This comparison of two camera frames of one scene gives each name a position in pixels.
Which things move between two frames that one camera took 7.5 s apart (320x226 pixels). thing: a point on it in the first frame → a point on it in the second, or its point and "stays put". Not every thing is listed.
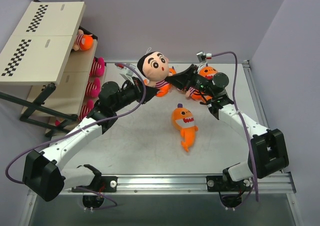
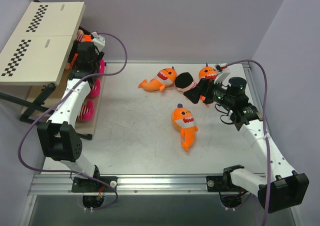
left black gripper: x=144 y=93 → x=81 y=47
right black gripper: x=189 y=76 → x=206 y=91
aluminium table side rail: x=259 y=107 stays put
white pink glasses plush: x=93 y=88 stays put
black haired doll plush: x=154 y=67 → x=72 y=59
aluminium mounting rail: x=186 y=185 stays put
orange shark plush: x=208 y=72 stays put
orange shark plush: x=182 y=119 stays put
